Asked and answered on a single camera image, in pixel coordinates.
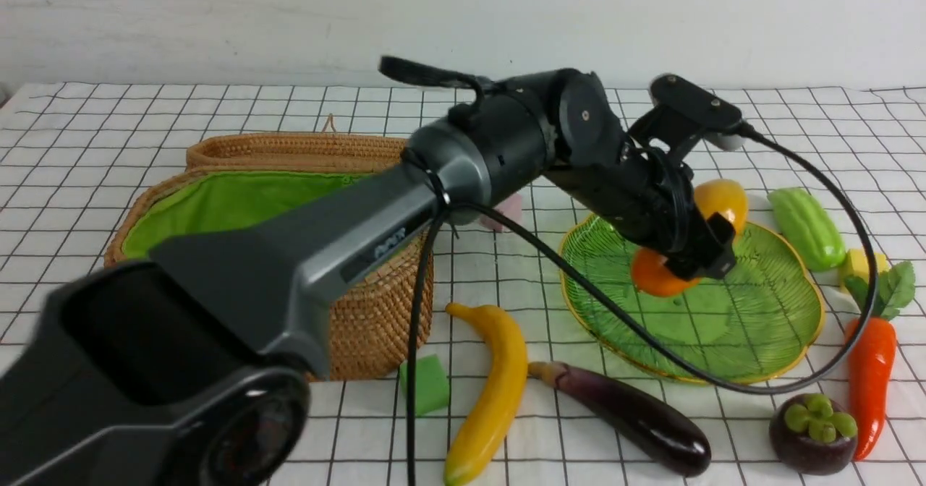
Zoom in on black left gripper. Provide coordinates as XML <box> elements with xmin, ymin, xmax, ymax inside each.
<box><xmin>543</xmin><ymin>132</ymin><xmax>737</xmax><ymax>281</ymax></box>

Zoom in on orange yellow toy mango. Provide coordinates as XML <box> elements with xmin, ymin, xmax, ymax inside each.
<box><xmin>629</xmin><ymin>179</ymin><xmax>749</xmax><ymax>297</ymax></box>

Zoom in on dark purple toy eggplant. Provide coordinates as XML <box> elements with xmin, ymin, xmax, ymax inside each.
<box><xmin>528</xmin><ymin>361</ymin><xmax>713</xmax><ymax>477</ymax></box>

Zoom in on orange toy carrot green leaves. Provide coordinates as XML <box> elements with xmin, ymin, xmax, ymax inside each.
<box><xmin>848</xmin><ymin>261</ymin><xmax>916</xmax><ymax>461</ymax></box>

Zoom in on purple toy mangosteen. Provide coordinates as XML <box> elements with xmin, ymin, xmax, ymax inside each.
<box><xmin>768</xmin><ymin>393</ymin><xmax>859</xmax><ymax>476</ymax></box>

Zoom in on yellow toy banana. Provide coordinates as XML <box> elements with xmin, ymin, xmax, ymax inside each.
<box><xmin>443</xmin><ymin>304</ymin><xmax>528</xmax><ymax>485</ymax></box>

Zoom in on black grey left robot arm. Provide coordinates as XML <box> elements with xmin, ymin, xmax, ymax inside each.
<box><xmin>1</xmin><ymin>56</ymin><xmax>743</xmax><ymax>485</ymax></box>

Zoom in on green leaf-shaped glass plate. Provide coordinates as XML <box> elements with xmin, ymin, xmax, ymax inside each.
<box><xmin>559</xmin><ymin>217</ymin><xmax>825</xmax><ymax>384</ymax></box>

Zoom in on yellow foam cube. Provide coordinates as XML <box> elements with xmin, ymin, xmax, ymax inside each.
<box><xmin>838</xmin><ymin>249</ymin><xmax>889</xmax><ymax>294</ymax></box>

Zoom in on pink foam cube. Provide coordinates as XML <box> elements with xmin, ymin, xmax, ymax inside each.
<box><xmin>477</xmin><ymin>193</ymin><xmax>522</xmax><ymax>232</ymax></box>

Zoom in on white grid tablecloth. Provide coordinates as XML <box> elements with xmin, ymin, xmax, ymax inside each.
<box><xmin>1</xmin><ymin>82</ymin><xmax>924</xmax><ymax>485</ymax></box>

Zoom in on green foam cube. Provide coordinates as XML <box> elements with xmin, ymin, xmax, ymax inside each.
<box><xmin>398</xmin><ymin>354</ymin><xmax>451</xmax><ymax>417</ymax></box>

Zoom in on woven rattan basket lid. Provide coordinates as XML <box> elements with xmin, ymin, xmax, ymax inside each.
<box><xmin>186</xmin><ymin>116</ymin><xmax>407</xmax><ymax>174</ymax></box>

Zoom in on woven rattan basket green lining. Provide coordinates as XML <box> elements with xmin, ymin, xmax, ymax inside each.
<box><xmin>103</xmin><ymin>168</ymin><xmax>435</xmax><ymax>382</ymax></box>

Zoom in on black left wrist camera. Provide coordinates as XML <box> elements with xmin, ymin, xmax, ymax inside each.
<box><xmin>629</xmin><ymin>74</ymin><xmax>745</xmax><ymax>164</ymax></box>

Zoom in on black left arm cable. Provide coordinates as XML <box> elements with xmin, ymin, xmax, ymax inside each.
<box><xmin>405</xmin><ymin>121</ymin><xmax>880</xmax><ymax>486</ymax></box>

